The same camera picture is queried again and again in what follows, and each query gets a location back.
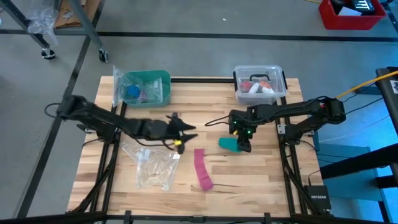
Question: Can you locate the black device in crate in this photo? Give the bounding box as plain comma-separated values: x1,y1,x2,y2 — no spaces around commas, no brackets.
330,0,377,15

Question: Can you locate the yellow cable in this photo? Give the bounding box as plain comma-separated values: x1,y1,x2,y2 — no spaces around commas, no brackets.
335,70,398,100

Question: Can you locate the clear lidded storage box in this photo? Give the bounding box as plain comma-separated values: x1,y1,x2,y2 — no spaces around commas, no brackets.
233,64,289,106

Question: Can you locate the grey metal cart frame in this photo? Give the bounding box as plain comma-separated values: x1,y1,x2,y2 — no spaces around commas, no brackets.
0,0,109,63

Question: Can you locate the magenta elastic bandage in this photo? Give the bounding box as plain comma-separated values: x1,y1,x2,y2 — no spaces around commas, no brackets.
193,148,215,192

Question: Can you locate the blue bandage roll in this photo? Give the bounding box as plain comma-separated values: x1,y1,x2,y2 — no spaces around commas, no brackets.
127,84,141,98

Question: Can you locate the green plastic bin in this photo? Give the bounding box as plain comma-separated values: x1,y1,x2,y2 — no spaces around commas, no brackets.
119,70,172,109

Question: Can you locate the white bandage roll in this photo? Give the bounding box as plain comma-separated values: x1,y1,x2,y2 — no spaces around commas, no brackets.
248,82,275,95

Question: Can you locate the brown cardboard box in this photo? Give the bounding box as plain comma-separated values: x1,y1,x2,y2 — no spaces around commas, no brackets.
54,0,101,30

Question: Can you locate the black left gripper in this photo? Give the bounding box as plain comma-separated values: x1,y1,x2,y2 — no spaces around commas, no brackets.
142,113,199,155

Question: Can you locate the clear bag with rolls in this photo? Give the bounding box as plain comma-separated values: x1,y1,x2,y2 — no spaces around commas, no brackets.
113,65,164,108

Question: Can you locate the red bandage roll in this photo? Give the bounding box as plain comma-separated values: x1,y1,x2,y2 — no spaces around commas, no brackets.
240,80,254,93

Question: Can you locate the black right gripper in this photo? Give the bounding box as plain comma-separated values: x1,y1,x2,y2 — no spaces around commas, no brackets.
228,108,254,154

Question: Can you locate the black aluminium rail frame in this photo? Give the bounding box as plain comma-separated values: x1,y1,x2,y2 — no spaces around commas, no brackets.
0,77,398,224

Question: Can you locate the green elastic bandage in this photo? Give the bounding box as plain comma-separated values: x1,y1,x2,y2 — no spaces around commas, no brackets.
218,137,244,154

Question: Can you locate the black metal crossbeam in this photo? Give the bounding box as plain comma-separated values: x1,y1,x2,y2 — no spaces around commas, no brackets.
320,144,398,180

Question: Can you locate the crumpled clear plastic wrap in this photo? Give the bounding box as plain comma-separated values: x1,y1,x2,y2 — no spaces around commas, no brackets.
27,5,60,45

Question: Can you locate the red plastic crate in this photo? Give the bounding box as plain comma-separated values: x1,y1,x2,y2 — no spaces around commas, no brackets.
318,0,387,31

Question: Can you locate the black floor cable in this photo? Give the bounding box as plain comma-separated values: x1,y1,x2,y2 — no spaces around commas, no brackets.
343,96,384,116

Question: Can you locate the clear plastic zip bag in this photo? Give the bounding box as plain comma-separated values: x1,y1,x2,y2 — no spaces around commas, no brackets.
120,138,160,163
136,148,182,192

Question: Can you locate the black Netgear network switch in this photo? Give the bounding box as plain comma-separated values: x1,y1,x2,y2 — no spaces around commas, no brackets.
303,185,333,211

